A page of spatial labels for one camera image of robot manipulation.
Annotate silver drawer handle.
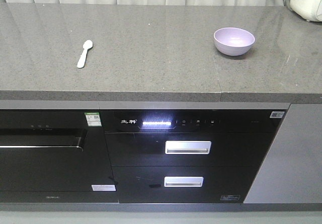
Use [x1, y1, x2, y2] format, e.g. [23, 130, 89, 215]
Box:
[164, 176, 204, 187]
[165, 140, 212, 155]

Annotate purple plastic bowl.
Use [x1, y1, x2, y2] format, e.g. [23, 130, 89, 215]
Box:
[213, 27, 255, 56]

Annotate upper silver drawer handle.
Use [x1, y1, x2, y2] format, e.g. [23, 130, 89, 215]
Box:
[165, 140, 212, 155]

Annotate pale green plastic spoon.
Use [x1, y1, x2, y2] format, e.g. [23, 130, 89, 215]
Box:
[76, 40, 93, 68]

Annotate grey cabinet door panel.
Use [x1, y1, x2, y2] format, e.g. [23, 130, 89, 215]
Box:
[245, 104, 321, 204]

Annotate black built-in dishwasher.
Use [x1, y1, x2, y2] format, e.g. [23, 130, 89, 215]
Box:
[1, 109, 118, 203]

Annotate lower silver drawer handle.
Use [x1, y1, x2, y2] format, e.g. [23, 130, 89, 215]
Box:
[164, 176, 204, 187]

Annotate black disinfection cabinet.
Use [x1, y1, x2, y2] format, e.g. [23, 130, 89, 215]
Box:
[100, 108, 286, 204]

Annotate white rice cooker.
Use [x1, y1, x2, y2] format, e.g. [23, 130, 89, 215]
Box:
[290, 0, 321, 22]

